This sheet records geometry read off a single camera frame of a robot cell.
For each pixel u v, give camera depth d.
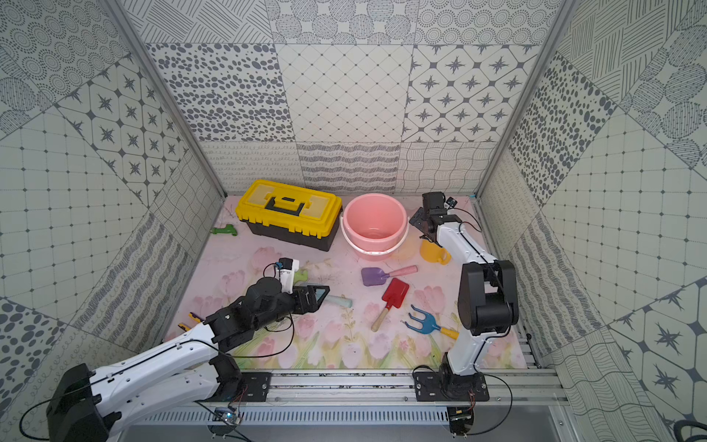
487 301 0.48
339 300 0.88
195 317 0.86
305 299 0.68
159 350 0.48
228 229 1.07
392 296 0.90
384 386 0.76
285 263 0.69
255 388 0.73
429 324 0.86
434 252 0.95
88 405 0.41
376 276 0.97
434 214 0.74
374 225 1.11
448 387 0.67
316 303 0.68
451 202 0.84
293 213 0.93
